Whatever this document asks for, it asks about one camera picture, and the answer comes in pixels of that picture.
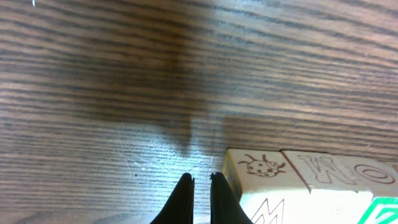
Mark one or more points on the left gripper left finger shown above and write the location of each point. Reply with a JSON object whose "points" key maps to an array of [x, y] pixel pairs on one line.
{"points": [[178, 209]]}

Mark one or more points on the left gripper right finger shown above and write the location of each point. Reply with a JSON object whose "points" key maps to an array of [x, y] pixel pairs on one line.
{"points": [[225, 208]]}

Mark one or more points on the white patterned block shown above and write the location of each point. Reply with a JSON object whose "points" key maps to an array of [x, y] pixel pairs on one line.
{"points": [[266, 186]]}

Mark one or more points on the white letter A block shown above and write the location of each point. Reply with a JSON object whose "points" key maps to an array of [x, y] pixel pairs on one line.
{"points": [[336, 195]]}

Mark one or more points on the green letter Z block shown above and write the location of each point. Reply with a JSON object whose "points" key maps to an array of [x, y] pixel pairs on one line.
{"points": [[382, 181]]}

